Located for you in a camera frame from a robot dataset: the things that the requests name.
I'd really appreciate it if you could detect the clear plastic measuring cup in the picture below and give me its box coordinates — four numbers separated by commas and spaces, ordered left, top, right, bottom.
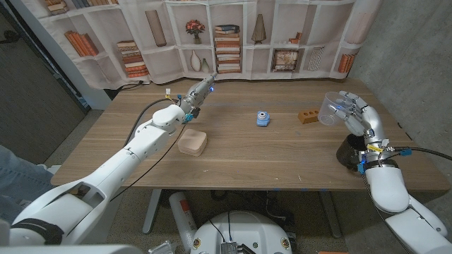
317, 91, 349, 127

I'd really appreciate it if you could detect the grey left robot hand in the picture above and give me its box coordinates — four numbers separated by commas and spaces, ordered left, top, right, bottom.
179, 72, 218, 123

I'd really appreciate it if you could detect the white table leg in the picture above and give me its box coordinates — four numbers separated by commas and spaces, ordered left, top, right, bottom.
142, 189, 162, 235

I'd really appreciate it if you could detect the metal door lever handle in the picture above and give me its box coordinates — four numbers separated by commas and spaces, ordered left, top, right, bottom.
0, 30, 20, 45

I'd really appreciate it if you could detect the blue toy camera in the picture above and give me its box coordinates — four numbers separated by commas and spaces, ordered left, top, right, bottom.
256, 110, 271, 128

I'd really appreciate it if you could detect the person leg in jeans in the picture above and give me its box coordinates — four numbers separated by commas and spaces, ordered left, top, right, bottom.
0, 144, 54, 226

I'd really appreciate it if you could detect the black floor cable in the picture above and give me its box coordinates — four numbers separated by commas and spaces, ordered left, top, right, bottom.
116, 80, 145, 92

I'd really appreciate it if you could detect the white roll with orange label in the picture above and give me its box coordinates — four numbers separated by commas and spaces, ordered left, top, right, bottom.
168, 191, 198, 253

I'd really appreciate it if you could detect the black cup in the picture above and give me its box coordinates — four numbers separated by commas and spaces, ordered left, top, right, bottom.
335, 133, 368, 173

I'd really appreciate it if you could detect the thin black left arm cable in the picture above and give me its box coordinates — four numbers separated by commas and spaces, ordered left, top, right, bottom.
109, 123, 188, 202

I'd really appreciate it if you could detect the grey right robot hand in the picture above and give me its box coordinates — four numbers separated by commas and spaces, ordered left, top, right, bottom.
330, 90, 388, 149

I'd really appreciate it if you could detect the dark grey door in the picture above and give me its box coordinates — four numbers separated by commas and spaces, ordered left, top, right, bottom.
0, 3, 89, 165

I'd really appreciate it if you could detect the orange brick block with holes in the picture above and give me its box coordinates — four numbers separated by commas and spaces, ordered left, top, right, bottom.
297, 108, 322, 125

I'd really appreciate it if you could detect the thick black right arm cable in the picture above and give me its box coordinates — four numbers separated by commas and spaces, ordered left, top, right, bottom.
388, 146, 452, 163

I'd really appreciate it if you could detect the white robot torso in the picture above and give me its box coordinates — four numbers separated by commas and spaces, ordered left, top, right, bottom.
190, 210, 293, 254

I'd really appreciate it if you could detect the grey table leg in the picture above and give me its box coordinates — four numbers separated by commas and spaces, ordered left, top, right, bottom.
319, 190, 343, 239

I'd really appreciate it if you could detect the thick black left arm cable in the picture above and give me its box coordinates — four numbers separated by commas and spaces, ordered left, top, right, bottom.
123, 97, 182, 147

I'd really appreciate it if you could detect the printed bookshelf backdrop cloth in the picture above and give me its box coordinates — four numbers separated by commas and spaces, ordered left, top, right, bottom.
20, 0, 384, 90

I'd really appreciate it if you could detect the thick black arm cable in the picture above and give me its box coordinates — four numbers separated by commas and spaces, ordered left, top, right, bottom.
123, 97, 182, 147
388, 146, 452, 163

